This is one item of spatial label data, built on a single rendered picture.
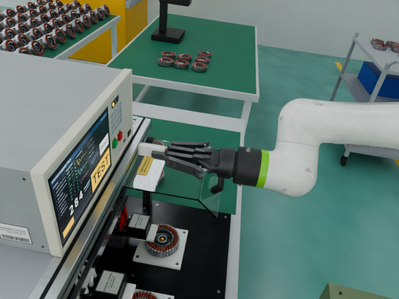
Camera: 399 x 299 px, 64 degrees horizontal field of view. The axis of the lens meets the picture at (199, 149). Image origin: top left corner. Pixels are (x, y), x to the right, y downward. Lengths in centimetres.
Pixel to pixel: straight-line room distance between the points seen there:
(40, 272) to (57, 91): 37
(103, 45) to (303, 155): 388
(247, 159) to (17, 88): 53
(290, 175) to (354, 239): 179
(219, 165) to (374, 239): 196
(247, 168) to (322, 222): 180
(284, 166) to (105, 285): 51
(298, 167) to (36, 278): 56
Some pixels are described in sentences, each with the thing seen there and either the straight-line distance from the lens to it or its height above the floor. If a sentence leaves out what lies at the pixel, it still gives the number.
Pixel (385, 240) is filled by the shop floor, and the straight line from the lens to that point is 264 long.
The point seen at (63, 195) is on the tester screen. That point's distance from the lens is 62.
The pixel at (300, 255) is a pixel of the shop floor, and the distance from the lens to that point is 223.
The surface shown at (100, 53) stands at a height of 13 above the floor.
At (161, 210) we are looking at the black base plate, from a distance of 121.
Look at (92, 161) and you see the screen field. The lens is 71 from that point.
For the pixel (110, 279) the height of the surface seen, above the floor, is 92.
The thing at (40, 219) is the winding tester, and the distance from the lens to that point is 62.
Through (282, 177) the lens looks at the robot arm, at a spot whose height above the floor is 120.
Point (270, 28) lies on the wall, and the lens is 593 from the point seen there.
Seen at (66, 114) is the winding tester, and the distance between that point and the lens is 68.
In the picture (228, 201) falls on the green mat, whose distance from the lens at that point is 131.
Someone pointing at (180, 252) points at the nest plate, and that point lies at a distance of 108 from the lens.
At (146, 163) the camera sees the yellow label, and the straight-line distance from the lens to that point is 94.
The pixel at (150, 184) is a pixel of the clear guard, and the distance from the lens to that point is 88.
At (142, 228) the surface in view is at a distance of 103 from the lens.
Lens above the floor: 165
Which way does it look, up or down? 35 degrees down
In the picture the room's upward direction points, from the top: 8 degrees clockwise
